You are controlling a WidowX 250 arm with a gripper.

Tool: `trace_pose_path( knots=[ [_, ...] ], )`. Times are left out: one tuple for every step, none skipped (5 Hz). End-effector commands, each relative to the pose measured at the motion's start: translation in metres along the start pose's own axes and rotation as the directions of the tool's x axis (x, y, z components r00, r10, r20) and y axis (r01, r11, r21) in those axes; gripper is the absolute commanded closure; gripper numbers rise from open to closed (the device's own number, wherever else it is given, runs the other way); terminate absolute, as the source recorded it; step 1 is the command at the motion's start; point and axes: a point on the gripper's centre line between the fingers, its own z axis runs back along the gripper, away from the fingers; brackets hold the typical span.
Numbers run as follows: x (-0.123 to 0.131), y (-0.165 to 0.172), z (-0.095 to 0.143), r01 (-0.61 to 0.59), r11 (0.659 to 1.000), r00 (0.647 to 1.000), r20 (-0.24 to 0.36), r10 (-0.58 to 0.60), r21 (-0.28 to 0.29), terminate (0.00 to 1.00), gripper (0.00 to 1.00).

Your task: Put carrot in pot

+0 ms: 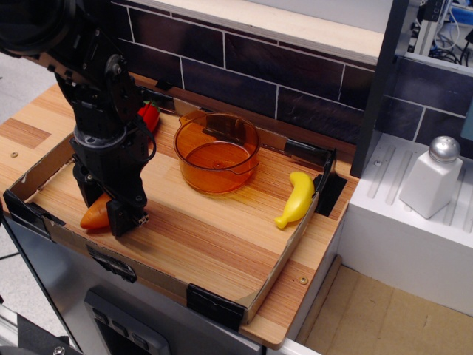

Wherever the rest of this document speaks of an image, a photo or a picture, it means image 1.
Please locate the cardboard fence with black tape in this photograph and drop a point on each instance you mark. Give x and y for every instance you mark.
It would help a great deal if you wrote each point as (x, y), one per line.
(226, 244)

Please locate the dark grey vertical post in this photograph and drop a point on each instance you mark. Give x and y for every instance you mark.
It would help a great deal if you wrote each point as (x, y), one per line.
(369, 135)

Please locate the light wooden shelf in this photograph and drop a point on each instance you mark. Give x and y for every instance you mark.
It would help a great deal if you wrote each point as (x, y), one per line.
(320, 35)

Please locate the white toy sink drainboard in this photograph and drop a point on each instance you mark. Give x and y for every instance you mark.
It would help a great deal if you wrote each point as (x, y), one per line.
(383, 238)

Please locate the orange plastic toy carrot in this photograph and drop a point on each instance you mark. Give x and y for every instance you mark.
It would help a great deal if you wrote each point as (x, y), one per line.
(96, 216)

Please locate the white salt shaker metal cap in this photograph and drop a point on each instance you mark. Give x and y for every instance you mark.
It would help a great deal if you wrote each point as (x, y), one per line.
(431, 181)

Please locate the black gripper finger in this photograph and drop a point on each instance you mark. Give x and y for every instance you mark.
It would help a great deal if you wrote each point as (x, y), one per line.
(89, 186)
(123, 218)

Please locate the red plastic toy chili pepper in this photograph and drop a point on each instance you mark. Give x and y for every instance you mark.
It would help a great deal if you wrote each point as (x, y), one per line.
(150, 115)

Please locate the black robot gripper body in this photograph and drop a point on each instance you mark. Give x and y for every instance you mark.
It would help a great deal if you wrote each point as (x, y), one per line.
(115, 162)

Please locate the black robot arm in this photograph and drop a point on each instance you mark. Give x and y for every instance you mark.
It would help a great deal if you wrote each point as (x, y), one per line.
(89, 68)

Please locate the grey toy oven front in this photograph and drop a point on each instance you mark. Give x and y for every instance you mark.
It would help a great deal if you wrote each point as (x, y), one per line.
(120, 332)

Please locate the transparent orange plastic pot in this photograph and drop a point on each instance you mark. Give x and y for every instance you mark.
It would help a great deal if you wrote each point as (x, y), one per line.
(217, 152)

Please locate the yellow plastic toy banana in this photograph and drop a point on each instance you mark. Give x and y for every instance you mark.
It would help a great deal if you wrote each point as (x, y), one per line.
(299, 201)

